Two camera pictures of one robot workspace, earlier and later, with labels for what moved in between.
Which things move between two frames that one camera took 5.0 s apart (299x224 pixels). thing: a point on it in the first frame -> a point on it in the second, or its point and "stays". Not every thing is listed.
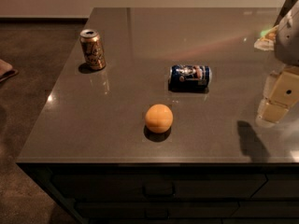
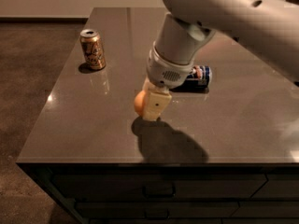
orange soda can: [92, 49] stays
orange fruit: [159, 118] -> [138, 102]
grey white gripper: [288, 40] -> [164, 71]
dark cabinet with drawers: [175, 192] stays
